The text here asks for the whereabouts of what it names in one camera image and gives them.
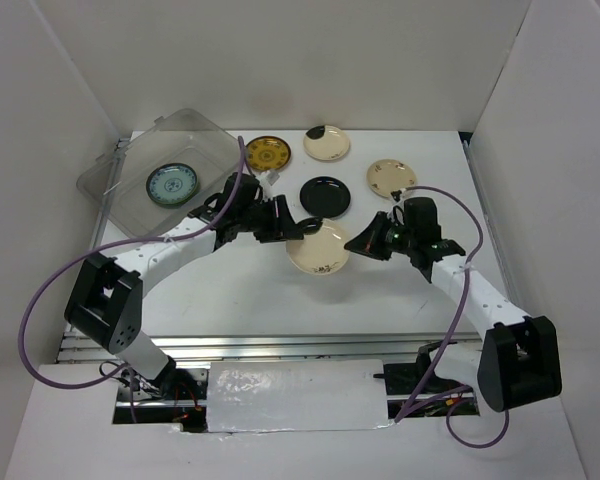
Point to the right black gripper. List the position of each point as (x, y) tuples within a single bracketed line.
[(368, 242)]

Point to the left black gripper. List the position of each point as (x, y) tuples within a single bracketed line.
[(280, 228)]

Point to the black glossy plate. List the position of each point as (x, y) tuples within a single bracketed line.
[(325, 197)]

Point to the cream plate with brown motifs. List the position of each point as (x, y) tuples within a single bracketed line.
[(388, 175)]

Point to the lime green plate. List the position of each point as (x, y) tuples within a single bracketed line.
[(196, 192)]

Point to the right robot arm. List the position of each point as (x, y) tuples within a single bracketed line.
[(518, 362)]

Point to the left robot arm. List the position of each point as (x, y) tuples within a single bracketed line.
[(106, 302)]

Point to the clear plastic bin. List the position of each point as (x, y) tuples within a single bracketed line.
[(147, 186)]

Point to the yellow patterned plate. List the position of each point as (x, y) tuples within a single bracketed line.
[(266, 153)]

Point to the cream plate with black patch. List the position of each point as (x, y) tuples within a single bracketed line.
[(326, 143)]

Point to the white cover panel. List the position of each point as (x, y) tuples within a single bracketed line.
[(320, 395)]

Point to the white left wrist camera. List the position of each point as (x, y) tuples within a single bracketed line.
[(269, 177)]

